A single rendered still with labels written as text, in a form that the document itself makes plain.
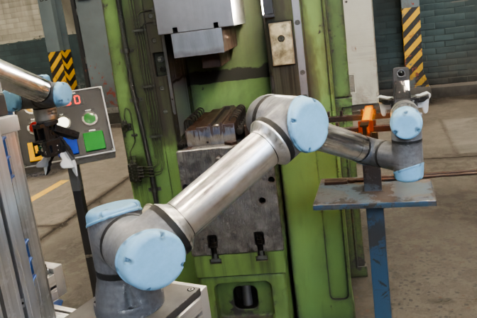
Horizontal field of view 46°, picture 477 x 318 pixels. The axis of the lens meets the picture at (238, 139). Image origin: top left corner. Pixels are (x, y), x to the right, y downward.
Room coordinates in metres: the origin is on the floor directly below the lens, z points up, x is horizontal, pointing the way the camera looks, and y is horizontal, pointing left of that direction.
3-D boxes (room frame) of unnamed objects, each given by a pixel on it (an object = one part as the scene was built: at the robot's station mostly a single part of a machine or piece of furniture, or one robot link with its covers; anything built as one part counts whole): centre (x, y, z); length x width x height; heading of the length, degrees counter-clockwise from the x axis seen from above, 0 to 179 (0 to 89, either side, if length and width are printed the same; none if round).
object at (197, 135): (2.39, 0.08, 0.96); 0.42 x 0.20 x 0.09; 172
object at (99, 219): (1.11, 0.27, 0.98); 0.13 x 0.12 x 0.14; 31
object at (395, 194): (1.89, -0.45, 0.74); 0.40 x 0.30 x 0.02; 75
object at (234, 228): (2.40, 0.02, 0.69); 0.56 x 0.38 x 0.45; 172
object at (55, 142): (1.88, 0.64, 1.07); 0.09 x 0.08 x 0.12; 149
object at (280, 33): (2.27, -0.22, 1.27); 0.09 x 0.02 x 0.17; 82
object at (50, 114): (1.88, 0.63, 1.16); 0.08 x 0.08 x 0.05
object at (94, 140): (2.09, 0.54, 1.01); 0.07 x 0.05 x 0.07; 107
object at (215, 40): (2.39, 0.08, 1.32); 0.42 x 0.20 x 0.10; 172
